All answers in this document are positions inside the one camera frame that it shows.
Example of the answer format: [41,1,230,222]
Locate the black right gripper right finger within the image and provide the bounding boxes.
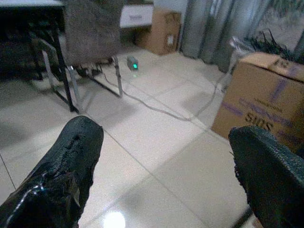
[228,125,304,228]

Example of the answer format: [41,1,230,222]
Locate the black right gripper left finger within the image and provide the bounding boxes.
[0,115,105,228]

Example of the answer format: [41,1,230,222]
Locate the purple printed cardboard box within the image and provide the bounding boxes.
[211,52,304,155]

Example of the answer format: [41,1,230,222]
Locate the dark leafy plant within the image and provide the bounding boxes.
[247,28,304,65]

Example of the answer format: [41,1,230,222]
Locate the clear plastic wrap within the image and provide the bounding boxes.
[228,35,255,72]

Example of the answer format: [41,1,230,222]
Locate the grey power unit green light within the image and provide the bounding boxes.
[126,56,140,72]

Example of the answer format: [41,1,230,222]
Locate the grey fuzzy metal-legged chair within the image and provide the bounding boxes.
[41,0,124,112]

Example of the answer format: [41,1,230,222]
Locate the grey curtain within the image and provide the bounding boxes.
[180,0,304,72]

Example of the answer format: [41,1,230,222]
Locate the white top table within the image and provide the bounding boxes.
[0,0,80,114]

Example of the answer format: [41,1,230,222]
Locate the brown cardboard box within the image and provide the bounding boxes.
[135,8,182,56]

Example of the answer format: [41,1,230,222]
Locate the white box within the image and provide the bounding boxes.
[120,4,154,29]

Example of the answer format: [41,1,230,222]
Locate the grey floor cable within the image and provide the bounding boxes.
[102,71,236,122]

